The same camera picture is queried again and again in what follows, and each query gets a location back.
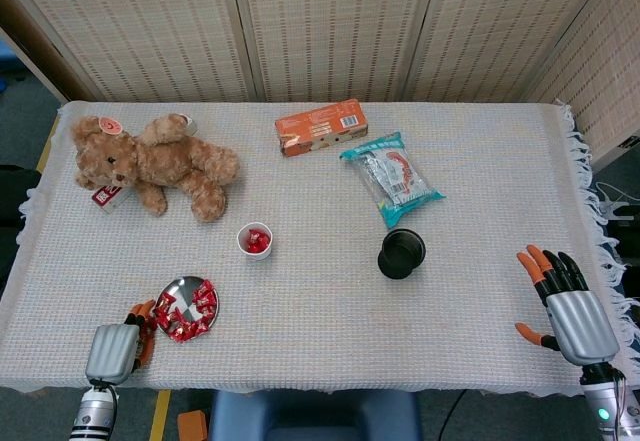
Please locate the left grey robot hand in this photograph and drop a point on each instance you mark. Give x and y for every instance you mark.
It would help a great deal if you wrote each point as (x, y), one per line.
(112, 353)

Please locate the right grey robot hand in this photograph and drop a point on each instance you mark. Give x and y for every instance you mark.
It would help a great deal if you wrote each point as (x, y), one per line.
(582, 328)

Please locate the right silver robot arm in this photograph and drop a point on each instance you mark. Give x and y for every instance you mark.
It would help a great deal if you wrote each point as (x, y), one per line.
(600, 401)

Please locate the round metal plate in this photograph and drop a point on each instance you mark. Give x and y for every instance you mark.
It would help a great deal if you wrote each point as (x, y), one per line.
(182, 291)

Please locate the orange block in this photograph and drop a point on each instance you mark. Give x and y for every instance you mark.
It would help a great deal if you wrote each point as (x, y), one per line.
(192, 426)

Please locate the white paper cup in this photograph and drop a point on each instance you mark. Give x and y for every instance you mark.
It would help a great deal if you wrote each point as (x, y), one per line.
(241, 246)

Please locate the bystander in black clothes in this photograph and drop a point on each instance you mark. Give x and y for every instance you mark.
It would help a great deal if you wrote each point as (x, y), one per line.
(15, 191)

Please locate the brown teddy bear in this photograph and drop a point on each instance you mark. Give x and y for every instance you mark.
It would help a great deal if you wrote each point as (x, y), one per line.
(165, 161)

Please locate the white woven tablecloth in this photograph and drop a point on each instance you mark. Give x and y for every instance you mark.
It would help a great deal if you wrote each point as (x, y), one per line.
(325, 311)

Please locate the teal snack packet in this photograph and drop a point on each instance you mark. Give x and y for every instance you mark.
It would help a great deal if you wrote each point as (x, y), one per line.
(395, 181)

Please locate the woven folding screen panel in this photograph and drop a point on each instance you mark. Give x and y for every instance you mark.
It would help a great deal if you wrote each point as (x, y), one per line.
(335, 26)
(500, 26)
(150, 26)
(610, 61)

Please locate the orange biscuit box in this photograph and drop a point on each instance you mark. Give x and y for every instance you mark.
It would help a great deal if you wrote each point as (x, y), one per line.
(315, 126)

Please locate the brown wooden board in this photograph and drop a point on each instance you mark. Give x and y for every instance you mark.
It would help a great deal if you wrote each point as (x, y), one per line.
(30, 36)

